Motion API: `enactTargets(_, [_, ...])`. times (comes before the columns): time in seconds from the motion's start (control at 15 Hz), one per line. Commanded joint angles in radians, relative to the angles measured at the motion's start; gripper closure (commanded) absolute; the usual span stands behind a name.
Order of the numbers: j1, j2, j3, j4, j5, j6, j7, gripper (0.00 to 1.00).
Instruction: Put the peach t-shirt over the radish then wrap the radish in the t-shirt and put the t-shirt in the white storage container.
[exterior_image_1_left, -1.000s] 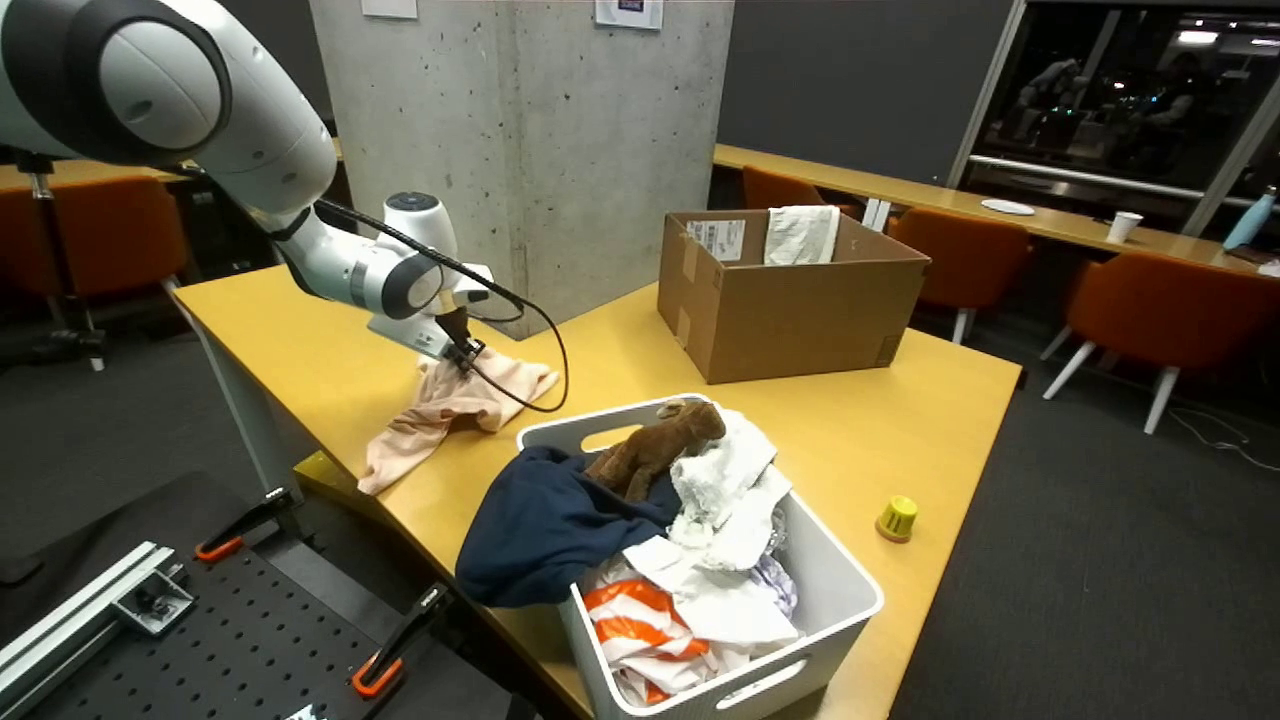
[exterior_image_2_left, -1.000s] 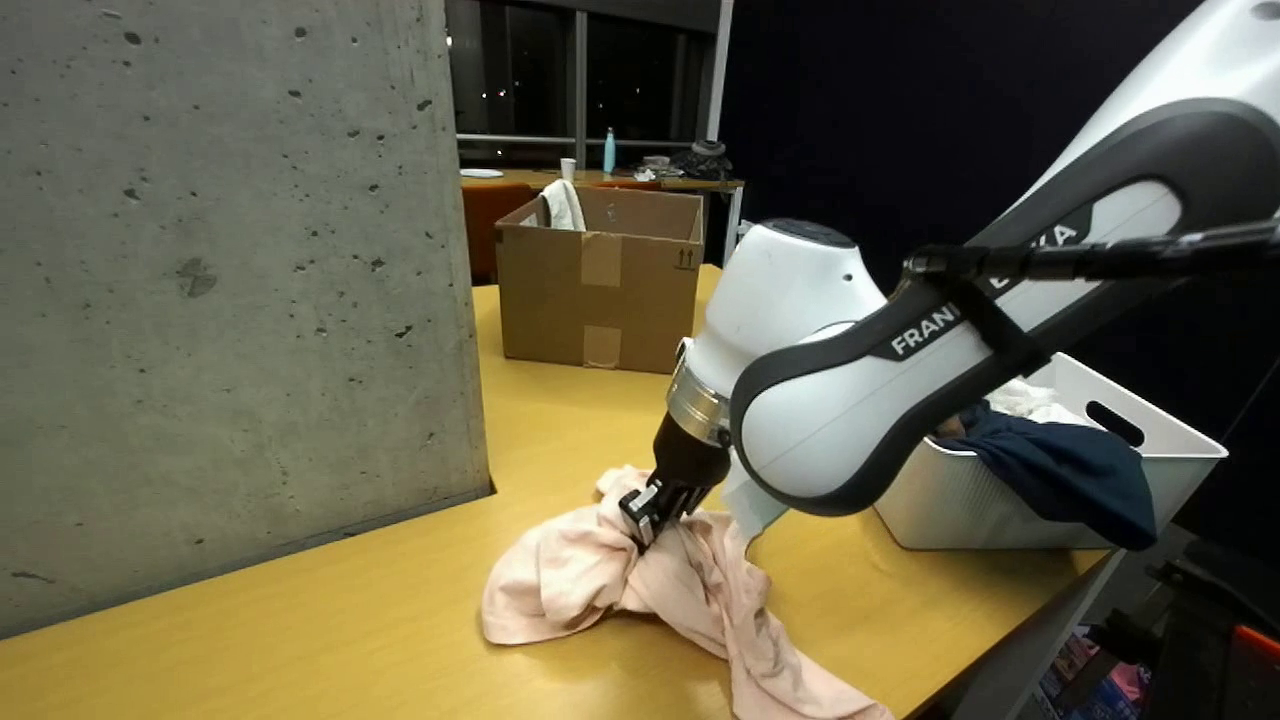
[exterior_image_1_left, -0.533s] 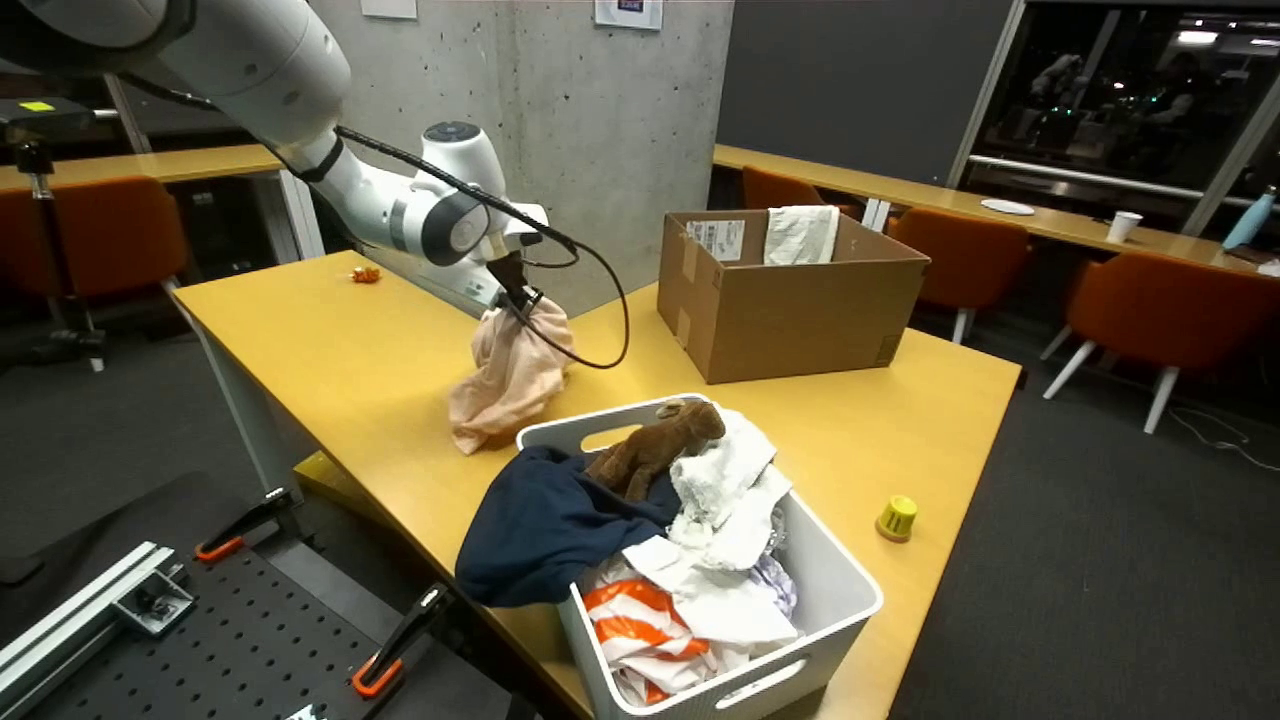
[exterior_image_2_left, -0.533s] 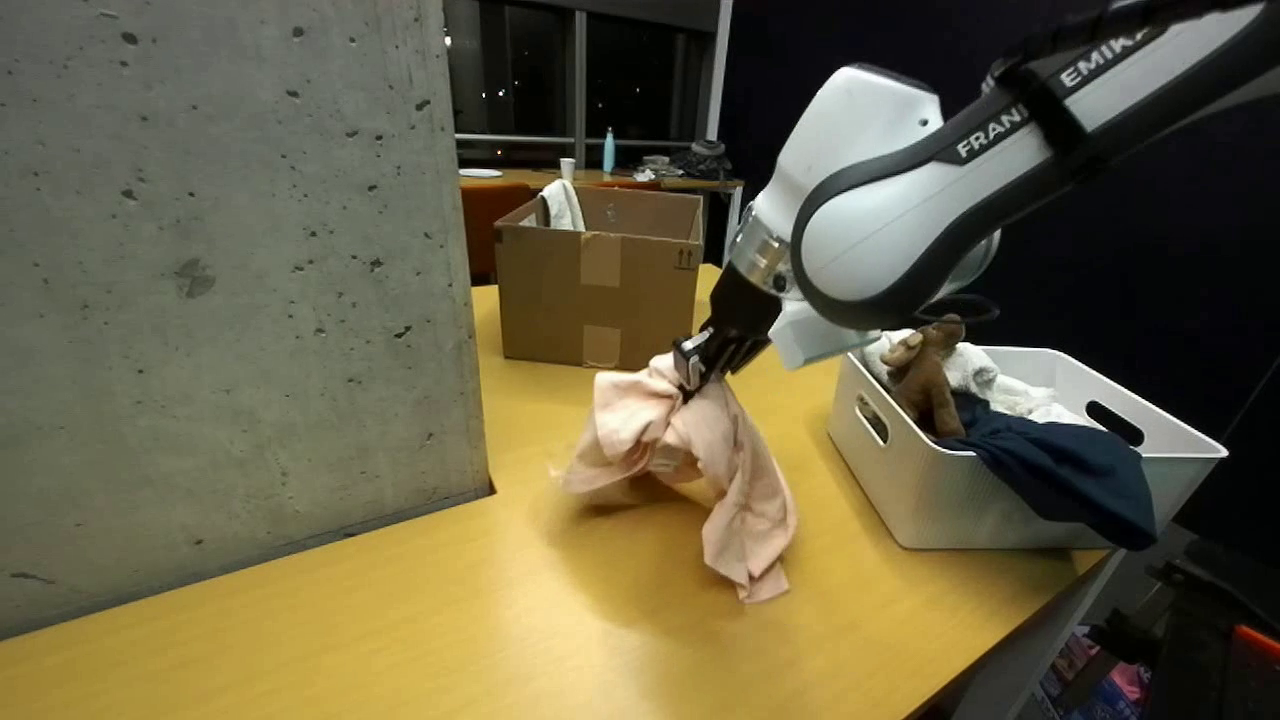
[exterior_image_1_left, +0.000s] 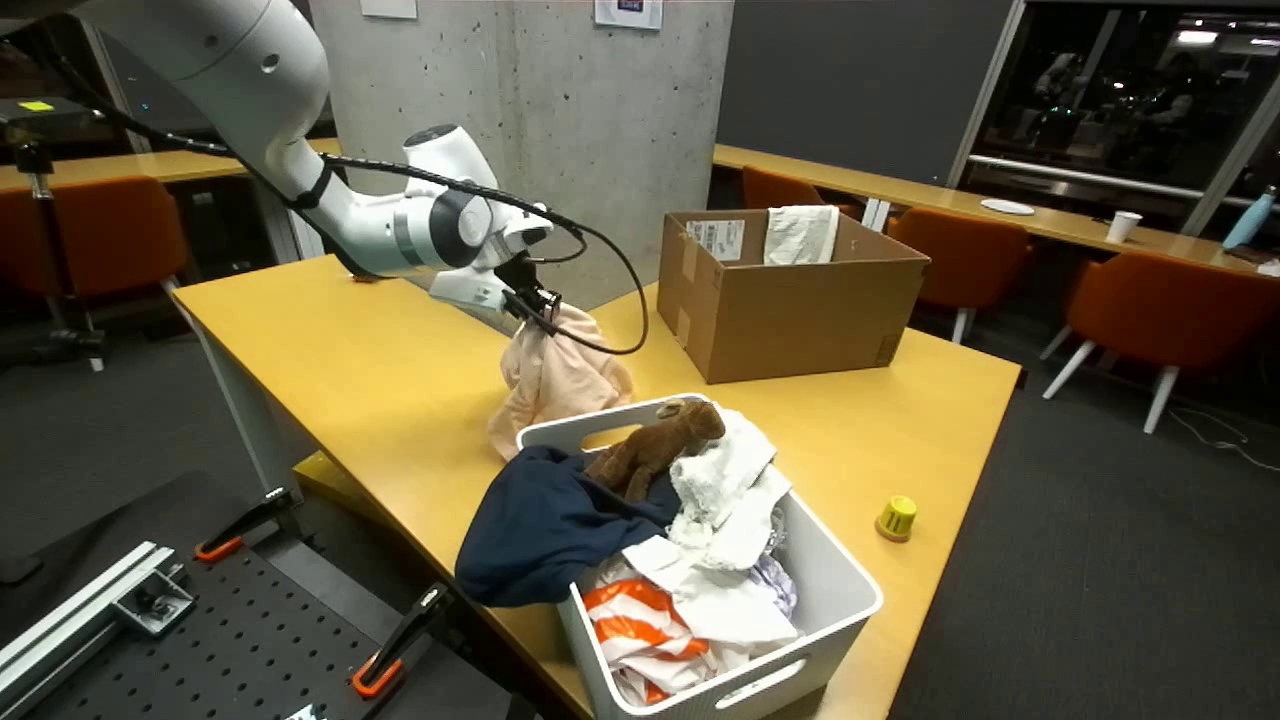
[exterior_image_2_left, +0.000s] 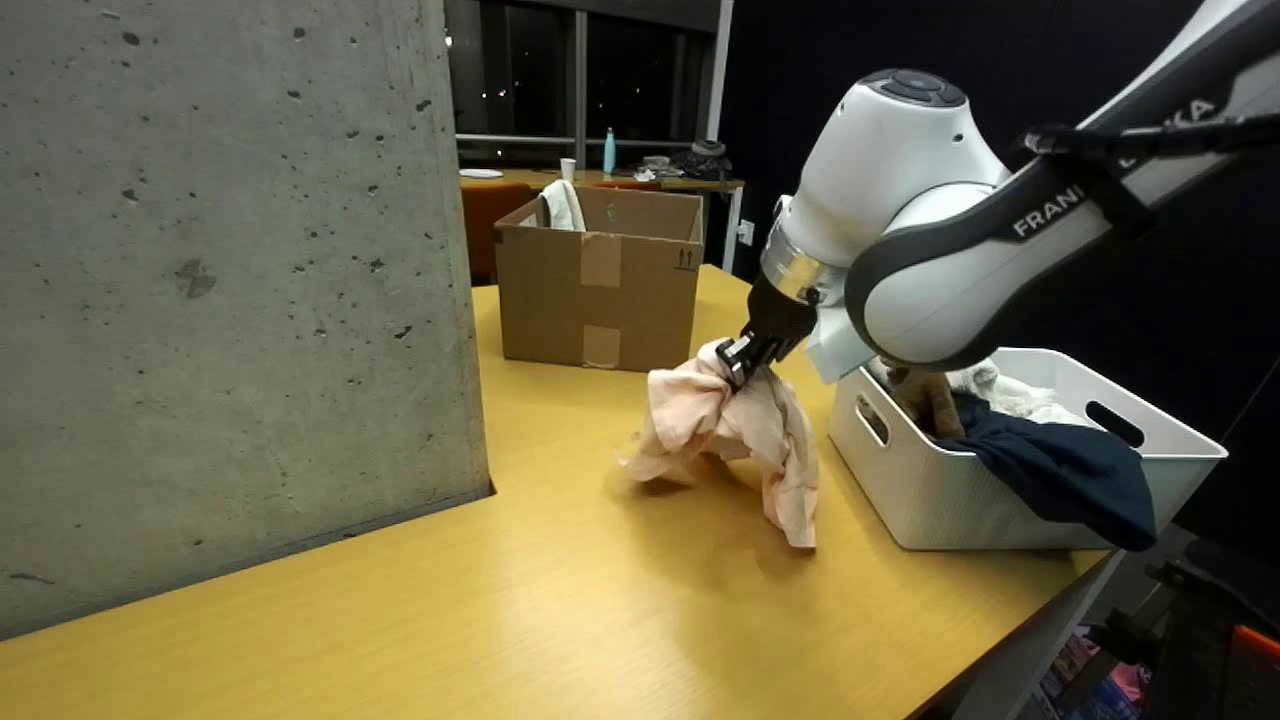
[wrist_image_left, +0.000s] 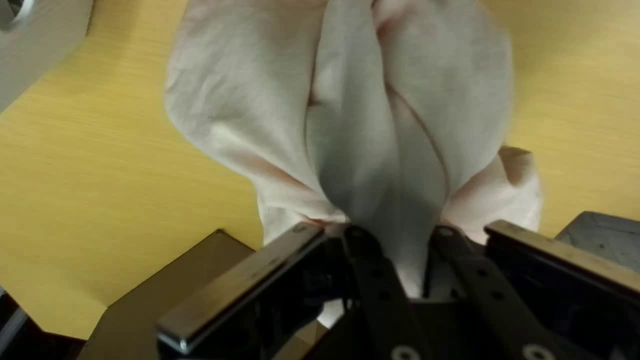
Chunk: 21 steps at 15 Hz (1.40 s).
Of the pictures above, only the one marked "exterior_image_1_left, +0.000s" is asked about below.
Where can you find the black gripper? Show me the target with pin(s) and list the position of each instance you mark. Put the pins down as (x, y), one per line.
(523, 281)

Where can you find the peach t-shirt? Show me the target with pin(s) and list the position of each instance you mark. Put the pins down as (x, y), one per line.
(563, 381)

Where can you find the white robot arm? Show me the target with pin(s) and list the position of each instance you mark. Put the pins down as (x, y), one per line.
(241, 65)

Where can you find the brown plush cloth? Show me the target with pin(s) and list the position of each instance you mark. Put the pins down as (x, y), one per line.
(652, 444)

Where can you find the navy blue cloth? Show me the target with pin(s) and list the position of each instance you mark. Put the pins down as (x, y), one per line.
(547, 525)

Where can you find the brown cardboard box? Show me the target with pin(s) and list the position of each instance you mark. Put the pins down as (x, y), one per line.
(801, 322)

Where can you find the orange chair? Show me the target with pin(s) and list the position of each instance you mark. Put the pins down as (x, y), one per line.
(1163, 312)
(782, 189)
(105, 235)
(966, 263)

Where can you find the white cloth in cardboard box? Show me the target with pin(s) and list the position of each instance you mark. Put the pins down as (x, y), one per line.
(801, 235)

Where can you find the white crumpled cloth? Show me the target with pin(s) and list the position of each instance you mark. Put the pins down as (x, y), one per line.
(714, 534)

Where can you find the orange and white cloth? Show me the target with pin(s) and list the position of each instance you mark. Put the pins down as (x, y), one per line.
(643, 643)

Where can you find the white plastic bin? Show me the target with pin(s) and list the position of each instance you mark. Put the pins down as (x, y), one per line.
(832, 592)

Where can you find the small yellow cup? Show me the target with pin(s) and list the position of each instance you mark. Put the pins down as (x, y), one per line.
(899, 520)

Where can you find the long wooden counter desk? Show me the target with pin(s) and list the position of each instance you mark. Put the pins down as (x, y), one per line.
(932, 192)

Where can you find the black perforated board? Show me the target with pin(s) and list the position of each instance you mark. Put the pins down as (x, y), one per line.
(254, 655)

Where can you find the white paper sheet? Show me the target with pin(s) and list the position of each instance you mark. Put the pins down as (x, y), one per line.
(1007, 207)

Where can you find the black tripod stand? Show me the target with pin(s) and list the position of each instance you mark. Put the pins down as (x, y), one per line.
(53, 267)

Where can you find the white paper cup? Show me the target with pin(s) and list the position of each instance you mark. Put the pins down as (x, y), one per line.
(1126, 225)

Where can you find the light blue bottle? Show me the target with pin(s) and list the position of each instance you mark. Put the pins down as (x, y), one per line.
(1250, 221)

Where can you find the framed wall sign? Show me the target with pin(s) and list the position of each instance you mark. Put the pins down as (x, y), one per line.
(389, 5)
(630, 11)

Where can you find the aluminium rail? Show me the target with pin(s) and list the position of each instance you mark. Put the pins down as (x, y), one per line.
(83, 614)

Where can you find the window with metal frame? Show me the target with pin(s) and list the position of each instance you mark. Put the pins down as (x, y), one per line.
(1133, 95)

